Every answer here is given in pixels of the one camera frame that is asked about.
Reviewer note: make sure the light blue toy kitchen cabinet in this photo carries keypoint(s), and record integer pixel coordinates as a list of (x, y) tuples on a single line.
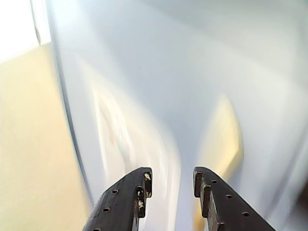
[(168, 72)]

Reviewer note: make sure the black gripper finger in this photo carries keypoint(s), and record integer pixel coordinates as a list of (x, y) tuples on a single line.
[(120, 204), (223, 207)]

